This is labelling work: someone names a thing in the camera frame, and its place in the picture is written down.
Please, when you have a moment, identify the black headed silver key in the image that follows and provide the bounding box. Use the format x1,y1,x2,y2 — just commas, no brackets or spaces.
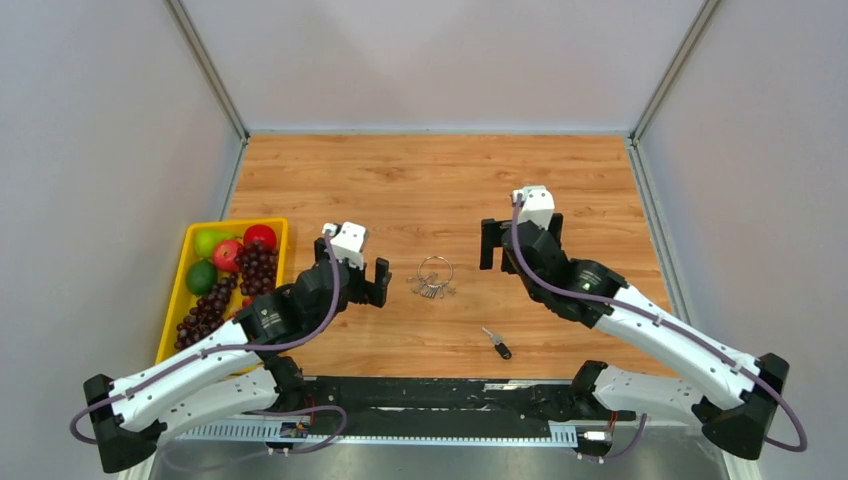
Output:
481,327,512,360

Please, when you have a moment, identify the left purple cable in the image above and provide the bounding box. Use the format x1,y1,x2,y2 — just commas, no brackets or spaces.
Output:
69,235,343,445

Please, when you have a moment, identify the green pear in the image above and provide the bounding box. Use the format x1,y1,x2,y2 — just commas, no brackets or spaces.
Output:
193,229,237,258

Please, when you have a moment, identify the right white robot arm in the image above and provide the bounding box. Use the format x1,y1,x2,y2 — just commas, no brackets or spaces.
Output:
480,214,790,460

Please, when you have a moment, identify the red yellow apple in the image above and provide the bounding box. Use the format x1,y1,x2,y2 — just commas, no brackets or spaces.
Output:
211,238,243,273

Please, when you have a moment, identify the silver keyring with keys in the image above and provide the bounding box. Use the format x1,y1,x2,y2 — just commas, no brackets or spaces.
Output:
406,255,457,299

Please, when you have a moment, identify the upper dark grape bunch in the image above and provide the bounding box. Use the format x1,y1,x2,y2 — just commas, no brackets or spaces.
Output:
236,240,279,297

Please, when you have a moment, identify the red apple top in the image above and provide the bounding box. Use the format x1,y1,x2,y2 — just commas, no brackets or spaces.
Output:
243,224,278,249

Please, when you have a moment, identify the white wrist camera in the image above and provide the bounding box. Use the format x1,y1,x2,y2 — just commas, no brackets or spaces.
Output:
511,185,555,230
322,221,368,270

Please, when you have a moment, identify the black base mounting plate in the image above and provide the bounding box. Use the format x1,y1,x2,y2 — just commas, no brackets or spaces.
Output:
268,376,614,441

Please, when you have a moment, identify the purple cable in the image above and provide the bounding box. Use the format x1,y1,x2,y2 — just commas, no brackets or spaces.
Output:
69,235,343,445
508,197,810,454

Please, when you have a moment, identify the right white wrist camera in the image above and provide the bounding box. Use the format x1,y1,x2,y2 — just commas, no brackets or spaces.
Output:
511,185,555,230

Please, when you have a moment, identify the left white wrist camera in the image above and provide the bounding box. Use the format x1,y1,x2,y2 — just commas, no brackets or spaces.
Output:
322,221,368,270

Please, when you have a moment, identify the yellow plastic tray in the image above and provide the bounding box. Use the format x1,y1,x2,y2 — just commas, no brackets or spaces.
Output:
155,218,289,364

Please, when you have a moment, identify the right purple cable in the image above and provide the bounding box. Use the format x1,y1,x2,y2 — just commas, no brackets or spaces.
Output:
508,197,810,454

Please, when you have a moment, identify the green lime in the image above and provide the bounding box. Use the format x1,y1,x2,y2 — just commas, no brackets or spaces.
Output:
185,260,218,296

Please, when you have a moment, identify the lower dark grape bunch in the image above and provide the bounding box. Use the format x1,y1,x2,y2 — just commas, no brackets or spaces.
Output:
174,273,238,351

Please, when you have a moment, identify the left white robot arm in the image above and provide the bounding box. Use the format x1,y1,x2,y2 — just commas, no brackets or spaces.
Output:
83,232,392,473

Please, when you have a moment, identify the dark grape bunch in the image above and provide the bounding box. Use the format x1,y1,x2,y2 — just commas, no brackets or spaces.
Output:
174,273,238,351
236,240,279,297

